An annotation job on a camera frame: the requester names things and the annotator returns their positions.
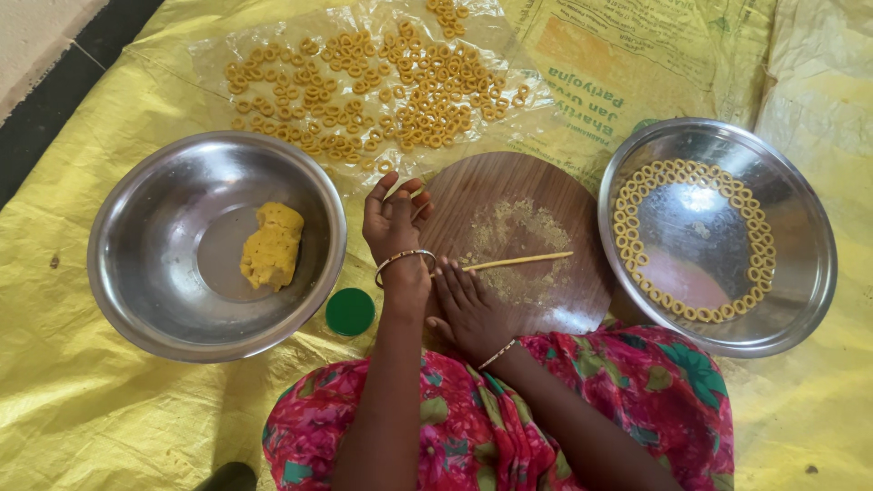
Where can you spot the person's right hand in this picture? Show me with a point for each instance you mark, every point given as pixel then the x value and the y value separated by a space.
pixel 472 317

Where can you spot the person's left hand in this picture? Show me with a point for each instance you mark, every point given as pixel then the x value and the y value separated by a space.
pixel 387 228

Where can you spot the thin yellow dough strand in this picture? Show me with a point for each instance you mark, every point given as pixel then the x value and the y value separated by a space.
pixel 525 259

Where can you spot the gold bangle on left wrist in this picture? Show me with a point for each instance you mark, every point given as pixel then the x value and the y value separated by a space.
pixel 402 256

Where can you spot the gold bangle on wrist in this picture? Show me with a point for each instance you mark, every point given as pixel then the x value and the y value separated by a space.
pixel 499 352
pixel 402 256

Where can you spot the gold bangle on right wrist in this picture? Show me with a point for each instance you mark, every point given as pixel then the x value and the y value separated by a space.
pixel 499 352

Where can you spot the green round lid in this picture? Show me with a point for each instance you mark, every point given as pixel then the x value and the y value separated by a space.
pixel 350 312

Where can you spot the pink floral garment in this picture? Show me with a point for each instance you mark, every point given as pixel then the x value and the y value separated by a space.
pixel 464 423

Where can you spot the yellow dough crumbs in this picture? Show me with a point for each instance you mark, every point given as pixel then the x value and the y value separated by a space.
pixel 539 228

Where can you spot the yellow dough lump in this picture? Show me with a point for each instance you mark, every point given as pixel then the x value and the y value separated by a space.
pixel 273 245

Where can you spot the round wooden rolling board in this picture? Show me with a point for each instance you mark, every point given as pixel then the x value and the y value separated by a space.
pixel 505 184

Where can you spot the spread heap of dough rings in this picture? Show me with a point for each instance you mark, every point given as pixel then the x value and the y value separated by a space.
pixel 436 88

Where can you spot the circle of dough rings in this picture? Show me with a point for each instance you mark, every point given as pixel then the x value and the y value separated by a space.
pixel 624 232

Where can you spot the deep steel bowl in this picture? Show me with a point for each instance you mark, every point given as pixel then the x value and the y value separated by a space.
pixel 164 293

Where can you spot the clear plastic sheet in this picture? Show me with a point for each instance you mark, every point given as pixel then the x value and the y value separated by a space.
pixel 218 58

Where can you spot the printed yellow woven sack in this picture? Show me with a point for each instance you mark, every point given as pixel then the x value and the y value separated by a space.
pixel 614 54

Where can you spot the dark rounded object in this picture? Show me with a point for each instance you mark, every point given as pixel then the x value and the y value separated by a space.
pixel 228 477

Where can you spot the wide steel plate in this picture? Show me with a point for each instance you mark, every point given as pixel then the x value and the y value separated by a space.
pixel 798 259

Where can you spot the yellow woven floor mat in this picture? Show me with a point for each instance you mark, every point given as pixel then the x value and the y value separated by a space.
pixel 102 416

